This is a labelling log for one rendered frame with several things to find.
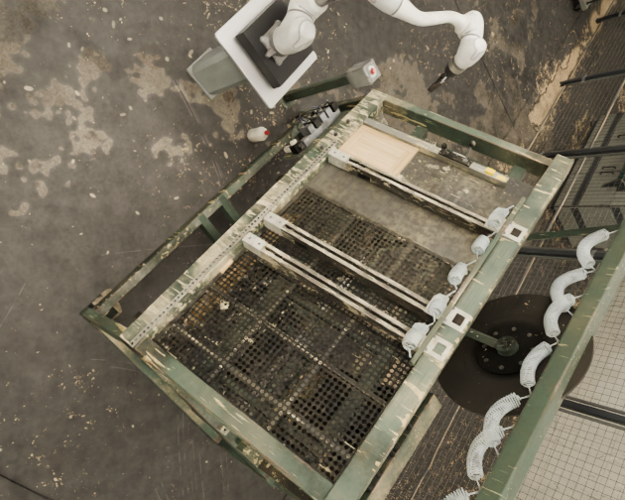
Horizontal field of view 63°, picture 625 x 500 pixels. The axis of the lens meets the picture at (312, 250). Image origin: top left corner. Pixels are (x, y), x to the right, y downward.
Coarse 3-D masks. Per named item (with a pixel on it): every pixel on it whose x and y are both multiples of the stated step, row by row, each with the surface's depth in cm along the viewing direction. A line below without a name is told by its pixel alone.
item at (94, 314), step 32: (256, 160) 362; (224, 192) 344; (192, 224) 331; (160, 256) 319; (128, 288) 308; (352, 288) 423; (416, 288) 380; (96, 320) 283; (288, 320) 318; (128, 352) 310; (160, 384) 324; (192, 416) 340; (224, 448) 346
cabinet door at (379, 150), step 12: (360, 132) 318; (372, 132) 317; (348, 144) 313; (360, 144) 312; (372, 144) 312; (384, 144) 311; (396, 144) 310; (408, 144) 309; (360, 156) 306; (372, 156) 306; (384, 156) 305; (396, 156) 304; (408, 156) 303; (384, 168) 299; (396, 168) 298
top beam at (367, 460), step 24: (552, 168) 278; (552, 192) 268; (528, 216) 260; (504, 240) 253; (504, 264) 245; (480, 288) 238; (456, 336) 225; (432, 360) 219; (408, 384) 214; (432, 384) 218; (408, 408) 208; (384, 432) 204; (360, 456) 199; (384, 456) 199; (336, 480) 195; (360, 480) 194
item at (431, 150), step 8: (368, 120) 321; (376, 128) 317; (384, 128) 316; (392, 128) 315; (392, 136) 313; (400, 136) 310; (408, 136) 310; (416, 144) 305; (424, 144) 305; (424, 152) 306; (432, 152) 301; (440, 160) 301; (448, 160) 297; (464, 168) 294; (472, 168) 291; (480, 168) 290; (480, 176) 290; (488, 176) 287; (496, 176) 286; (504, 176) 286; (496, 184) 287; (504, 184) 284
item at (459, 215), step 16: (336, 160) 301; (352, 160) 298; (368, 176) 292; (384, 176) 290; (400, 192) 285; (416, 192) 279; (432, 208) 277; (448, 208) 271; (464, 208) 270; (464, 224) 270; (480, 224) 263; (512, 224) 257
